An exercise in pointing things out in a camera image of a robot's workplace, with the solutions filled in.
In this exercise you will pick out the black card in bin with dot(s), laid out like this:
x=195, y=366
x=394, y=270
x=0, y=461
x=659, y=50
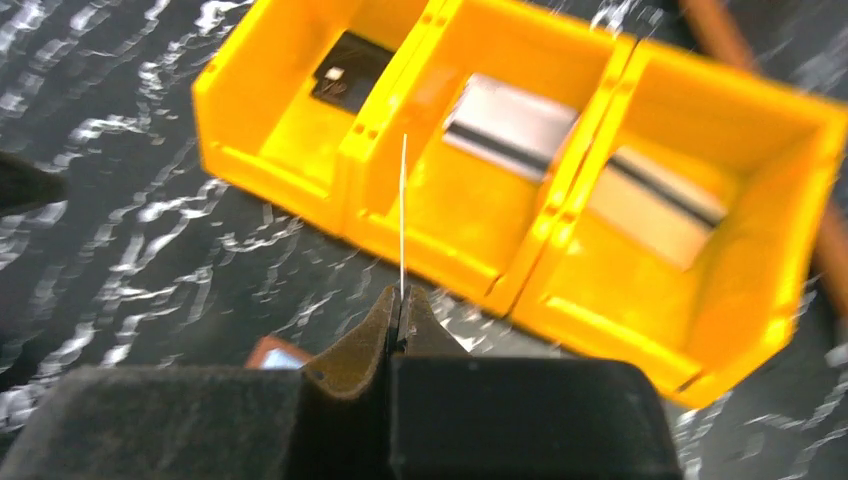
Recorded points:
x=348, y=73

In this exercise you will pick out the grey striped card in bin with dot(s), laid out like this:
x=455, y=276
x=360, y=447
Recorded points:
x=664, y=212

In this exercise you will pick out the brown leather card holder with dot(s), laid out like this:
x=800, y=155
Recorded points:
x=274, y=353

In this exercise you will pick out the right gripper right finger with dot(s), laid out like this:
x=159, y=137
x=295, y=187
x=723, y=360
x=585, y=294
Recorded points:
x=457, y=416

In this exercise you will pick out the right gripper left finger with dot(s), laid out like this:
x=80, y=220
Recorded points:
x=324, y=420

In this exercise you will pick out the orange three-compartment bin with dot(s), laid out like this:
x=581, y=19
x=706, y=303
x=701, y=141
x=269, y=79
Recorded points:
x=534, y=251

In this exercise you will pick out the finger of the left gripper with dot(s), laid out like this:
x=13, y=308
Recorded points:
x=25, y=187

